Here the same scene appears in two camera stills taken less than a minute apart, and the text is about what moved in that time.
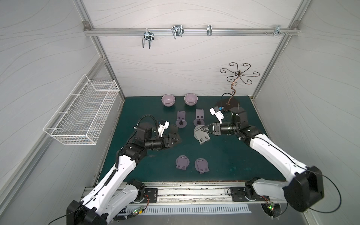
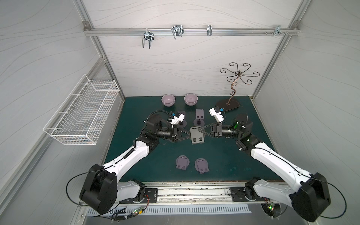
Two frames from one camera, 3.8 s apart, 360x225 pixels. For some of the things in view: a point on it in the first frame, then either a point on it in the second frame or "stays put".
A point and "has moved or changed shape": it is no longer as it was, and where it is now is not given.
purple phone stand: [199, 117] stays put
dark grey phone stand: [202, 136] has moved or changed shape
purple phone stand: [201, 165] stays put
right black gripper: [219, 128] stays put
